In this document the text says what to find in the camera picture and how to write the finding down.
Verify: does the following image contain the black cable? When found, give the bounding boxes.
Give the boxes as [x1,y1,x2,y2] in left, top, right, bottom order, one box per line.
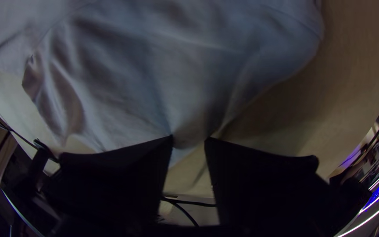
[161,196,217,228]
[0,102,60,164]

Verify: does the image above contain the light grey t-shirt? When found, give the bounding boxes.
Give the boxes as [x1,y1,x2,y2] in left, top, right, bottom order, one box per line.
[0,0,325,169]

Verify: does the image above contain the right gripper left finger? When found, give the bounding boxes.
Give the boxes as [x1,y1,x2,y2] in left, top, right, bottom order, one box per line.
[42,134,175,230]

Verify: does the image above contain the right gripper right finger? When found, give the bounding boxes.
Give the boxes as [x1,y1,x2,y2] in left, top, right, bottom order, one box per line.
[204,136,342,230]

